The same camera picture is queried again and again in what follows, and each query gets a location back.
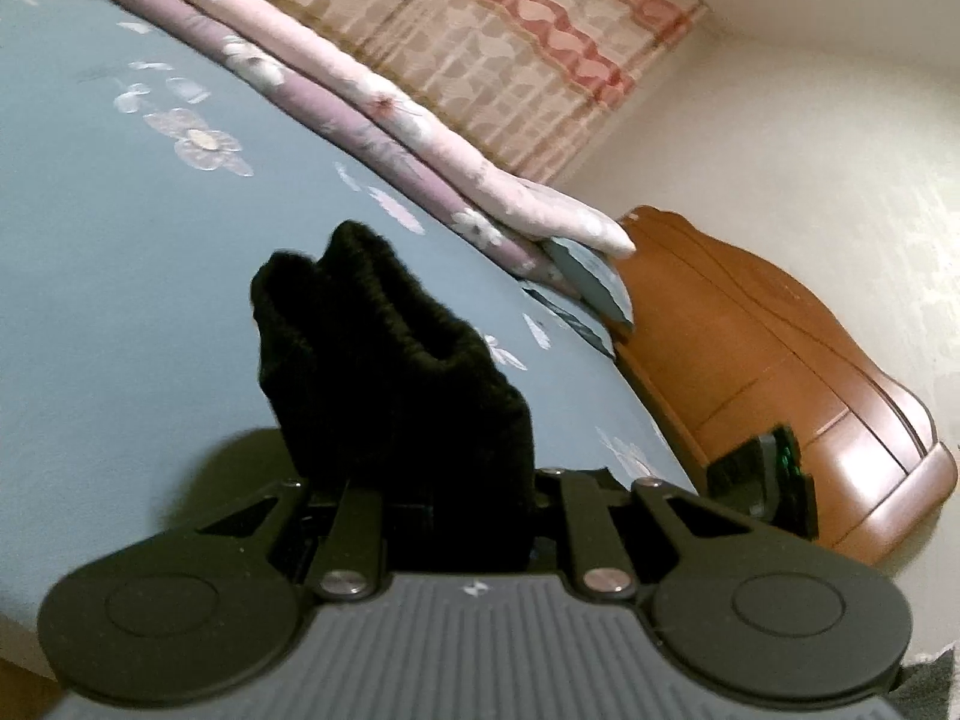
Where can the wooden headboard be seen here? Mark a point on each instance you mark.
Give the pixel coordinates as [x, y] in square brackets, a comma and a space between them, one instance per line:
[750, 330]

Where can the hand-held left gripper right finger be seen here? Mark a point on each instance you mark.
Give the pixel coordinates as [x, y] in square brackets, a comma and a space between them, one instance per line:
[581, 532]

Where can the pink floral quilt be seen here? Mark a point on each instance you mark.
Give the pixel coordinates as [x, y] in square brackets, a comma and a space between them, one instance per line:
[360, 82]

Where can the blue pillow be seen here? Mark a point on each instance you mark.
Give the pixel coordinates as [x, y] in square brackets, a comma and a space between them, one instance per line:
[570, 319]
[592, 281]

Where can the black ribbed knit garment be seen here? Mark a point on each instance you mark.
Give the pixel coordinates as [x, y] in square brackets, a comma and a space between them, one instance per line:
[390, 405]

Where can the patterned window curtain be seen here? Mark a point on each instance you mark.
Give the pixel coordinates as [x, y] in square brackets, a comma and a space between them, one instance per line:
[487, 37]

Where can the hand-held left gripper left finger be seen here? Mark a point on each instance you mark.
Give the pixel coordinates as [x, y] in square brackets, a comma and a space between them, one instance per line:
[360, 540]

